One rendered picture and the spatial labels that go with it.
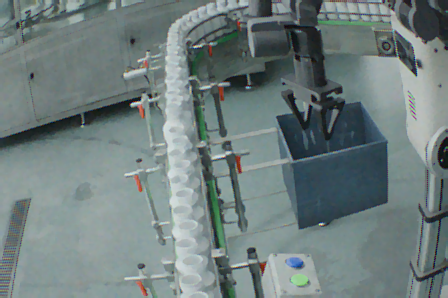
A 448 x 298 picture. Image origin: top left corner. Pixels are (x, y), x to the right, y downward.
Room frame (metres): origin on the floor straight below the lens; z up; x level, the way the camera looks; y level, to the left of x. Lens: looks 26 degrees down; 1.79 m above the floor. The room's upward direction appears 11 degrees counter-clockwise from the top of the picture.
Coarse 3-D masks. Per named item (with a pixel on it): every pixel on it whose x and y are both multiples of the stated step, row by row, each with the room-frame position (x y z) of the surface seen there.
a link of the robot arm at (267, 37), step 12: (300, 0) 1.01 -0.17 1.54; (300, 12) 1.01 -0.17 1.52; (312, 12) 1.01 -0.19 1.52; (252, 24) 1.03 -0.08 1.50; (264, 24) 1.03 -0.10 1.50; (276, 24) 1.03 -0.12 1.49; (288, 24) 1.03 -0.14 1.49; (300, 24) 1.01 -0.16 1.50; (312, 24) 1.01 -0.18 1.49; (252, 36) 1.03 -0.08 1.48; (264, 36) 1.03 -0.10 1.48; (276, 36) 1.03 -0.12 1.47; (252, 48) 1.04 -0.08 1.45; (264, 48) 1.02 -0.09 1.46; (276, 48) 1.02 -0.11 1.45
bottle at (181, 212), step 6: (186, 204) 1.10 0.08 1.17; (174, 210) 1.09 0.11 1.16; (180, 210) 1.10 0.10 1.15; (186, 210) 1.10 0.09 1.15; (192, 210) 1.09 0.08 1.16; (174, 216) 1.08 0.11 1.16; (180, 216) 1.07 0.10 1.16; (186, 216) 1.07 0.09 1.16; (192, 216) 1.08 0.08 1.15; (180, 222) 1.07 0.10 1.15; (174, 228) 1.08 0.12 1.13; (174, 234) 1.07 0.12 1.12; (204, 234) 1.08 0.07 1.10
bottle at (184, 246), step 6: (180, 240) 0.98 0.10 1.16; (186, 240) 0.98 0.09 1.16; (192, 240) 0.98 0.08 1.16; (180, 246) 0.98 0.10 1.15; (186, 246) 0.98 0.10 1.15; (192, 246) 0.95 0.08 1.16; (180, 252) 0.95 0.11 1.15; (186, 252) 0.95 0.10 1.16; (192, 252) 0.95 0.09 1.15; (198, 252) 0.96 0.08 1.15; (180, 258) 0.96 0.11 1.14; (204, 258) 0.97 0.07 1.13; (180, 264) 0.95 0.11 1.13; (180, 270) 0.95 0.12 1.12; (210, 270) 0.96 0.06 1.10; (180, 276) 0.95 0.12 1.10
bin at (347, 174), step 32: (288, 128) 1.89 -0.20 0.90; (352, 128) 1.90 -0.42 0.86; (288, 160) 1.63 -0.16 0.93; (320, 160) 1.59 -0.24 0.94; (352, 160) 1.59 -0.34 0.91; (384, 160) 1.59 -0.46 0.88; (288, 192) 1.78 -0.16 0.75; (320, 192) 1.59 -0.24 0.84; (352, 192) 1.59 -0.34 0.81; (384, 192) 1.59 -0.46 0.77; (288, 224) 1.64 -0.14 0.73
